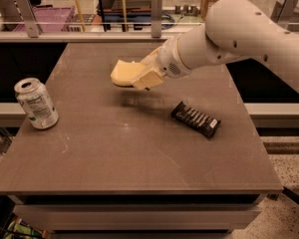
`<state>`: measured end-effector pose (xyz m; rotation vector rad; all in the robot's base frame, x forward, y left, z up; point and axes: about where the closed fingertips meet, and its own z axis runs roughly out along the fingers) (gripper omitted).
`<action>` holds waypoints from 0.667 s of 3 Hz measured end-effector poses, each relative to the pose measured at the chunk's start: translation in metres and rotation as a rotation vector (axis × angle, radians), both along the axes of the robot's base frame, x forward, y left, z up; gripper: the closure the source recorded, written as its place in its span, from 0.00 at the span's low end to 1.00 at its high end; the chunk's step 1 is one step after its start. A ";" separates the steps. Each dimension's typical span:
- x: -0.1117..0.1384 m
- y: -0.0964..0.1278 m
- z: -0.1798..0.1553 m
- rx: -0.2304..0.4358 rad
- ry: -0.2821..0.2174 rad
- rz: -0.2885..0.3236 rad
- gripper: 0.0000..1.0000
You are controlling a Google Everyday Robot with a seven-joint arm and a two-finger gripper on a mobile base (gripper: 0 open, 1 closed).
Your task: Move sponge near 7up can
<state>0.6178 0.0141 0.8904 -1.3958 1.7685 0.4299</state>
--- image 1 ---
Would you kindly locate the yellow broom handle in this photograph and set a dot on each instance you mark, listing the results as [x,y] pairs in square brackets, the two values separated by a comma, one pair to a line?
[78,6]

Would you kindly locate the black snack bar wrapper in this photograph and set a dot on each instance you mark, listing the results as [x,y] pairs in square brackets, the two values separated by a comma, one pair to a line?
[196,119]

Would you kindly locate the silver 7up can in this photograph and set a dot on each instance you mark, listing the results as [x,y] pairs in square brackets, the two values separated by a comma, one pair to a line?
[35,101]

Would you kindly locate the metal railing post left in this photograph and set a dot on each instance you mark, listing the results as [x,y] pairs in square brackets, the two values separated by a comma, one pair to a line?
[29,20]

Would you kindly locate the metal railing post right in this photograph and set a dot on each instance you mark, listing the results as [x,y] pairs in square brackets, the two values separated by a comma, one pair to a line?
[283,12]

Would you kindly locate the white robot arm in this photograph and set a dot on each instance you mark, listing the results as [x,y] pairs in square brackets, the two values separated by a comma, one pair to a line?
[233,30]

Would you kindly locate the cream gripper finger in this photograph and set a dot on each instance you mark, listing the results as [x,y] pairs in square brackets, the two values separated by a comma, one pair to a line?
[150,59]
[147,77]

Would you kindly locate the metal railing post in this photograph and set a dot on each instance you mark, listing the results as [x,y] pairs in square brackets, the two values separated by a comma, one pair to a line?
[283,12]
[156,8]
[29,20]

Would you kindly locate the purple plastic crate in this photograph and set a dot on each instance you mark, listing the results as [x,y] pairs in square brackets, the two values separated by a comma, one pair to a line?
[53,19]

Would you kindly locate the yellow sponge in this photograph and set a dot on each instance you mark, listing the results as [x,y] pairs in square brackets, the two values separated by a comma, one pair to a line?
[123,73]

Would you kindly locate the metal railing post centre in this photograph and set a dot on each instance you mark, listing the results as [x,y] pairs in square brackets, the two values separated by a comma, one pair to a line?
[156,8]

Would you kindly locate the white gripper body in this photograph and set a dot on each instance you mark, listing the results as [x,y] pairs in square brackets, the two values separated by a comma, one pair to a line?
[167,61]

